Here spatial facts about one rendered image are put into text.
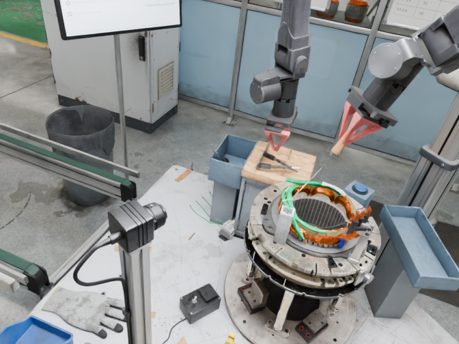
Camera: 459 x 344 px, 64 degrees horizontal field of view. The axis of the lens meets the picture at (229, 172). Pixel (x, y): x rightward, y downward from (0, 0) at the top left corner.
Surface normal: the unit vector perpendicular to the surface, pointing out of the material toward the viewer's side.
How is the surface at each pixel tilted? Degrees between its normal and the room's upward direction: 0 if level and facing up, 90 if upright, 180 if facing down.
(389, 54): 74
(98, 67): 90
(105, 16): 83
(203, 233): 0
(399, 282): 90
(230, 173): 90
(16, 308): 0
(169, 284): 0
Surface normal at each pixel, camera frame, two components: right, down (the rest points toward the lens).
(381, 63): -0.66, 0.11
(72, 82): -0.37, 0.52
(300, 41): 0.47, 0.58
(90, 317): 0.04, -0.65
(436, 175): -0.85, 0.23
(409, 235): 0.11, -0.80
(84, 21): 0.66, 0.40
